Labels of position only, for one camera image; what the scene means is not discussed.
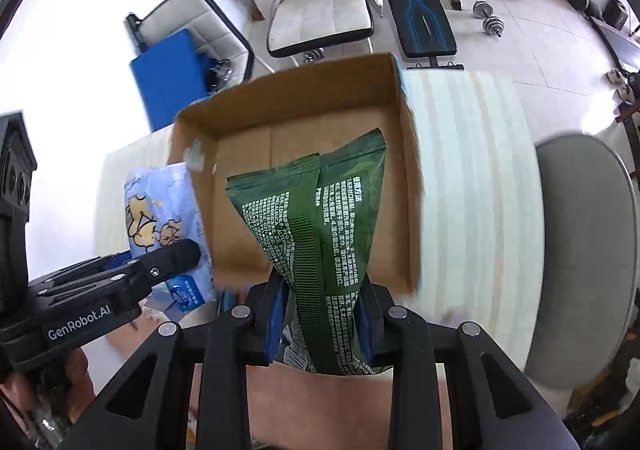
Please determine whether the blue cartoon tissue pack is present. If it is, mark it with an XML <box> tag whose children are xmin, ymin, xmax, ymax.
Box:
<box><xmin>124</xmin><ymin>163</ymin><xmax>215</xmax><ymax>321</ymax></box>

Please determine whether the green snack bag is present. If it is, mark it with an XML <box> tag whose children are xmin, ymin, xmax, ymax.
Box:
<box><xmin>226</xmin><ymin>129</ymin><xmax>386</xmax><ymax>375</ymax></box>

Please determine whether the grey green chair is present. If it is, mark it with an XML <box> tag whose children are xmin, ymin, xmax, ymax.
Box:
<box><xmin>525</xmin><ymin>133</ymin><xmax>639</xmax><ymax>389</ymax></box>

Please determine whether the blue folded mat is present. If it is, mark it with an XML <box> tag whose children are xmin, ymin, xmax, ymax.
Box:
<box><xmin>130</xmin><ymin>29</ymin><xmax>209</xmax><ymax>131</ymax></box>

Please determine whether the open cardboard box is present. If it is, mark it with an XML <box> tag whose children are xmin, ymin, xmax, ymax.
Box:
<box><xmin>167</xmin><ymin>51</ymin><xmax>426</xmax><ymax>298</ymax></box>

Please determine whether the white padded chair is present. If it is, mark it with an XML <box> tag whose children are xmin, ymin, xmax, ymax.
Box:
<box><xmin>264</xmin><ymin>0</ymin><xmax>383</xmax><ymax>58</ymax></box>

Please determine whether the chrome dumbbell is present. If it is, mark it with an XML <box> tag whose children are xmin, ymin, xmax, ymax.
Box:
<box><xmin>472</xmin><ymin>0</ymin><xmax>495</xmax><ymax>20</ymax></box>
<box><xmin>482</xmin><ymin>15</ymin><xmax>504</xmax><ymax>38</ymax></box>

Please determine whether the black treadmill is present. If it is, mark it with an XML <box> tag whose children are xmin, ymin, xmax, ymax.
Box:
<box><xmin>586</xmin><ymin>0</ymin><xmax>640</xmax><ymax>74</ymax></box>

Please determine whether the white chair with black frame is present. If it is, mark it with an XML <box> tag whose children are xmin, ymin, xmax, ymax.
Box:
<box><xmin>125</xmin><ymin>0</ymin><xmax>256</xmax><ymax>87</ymax></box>

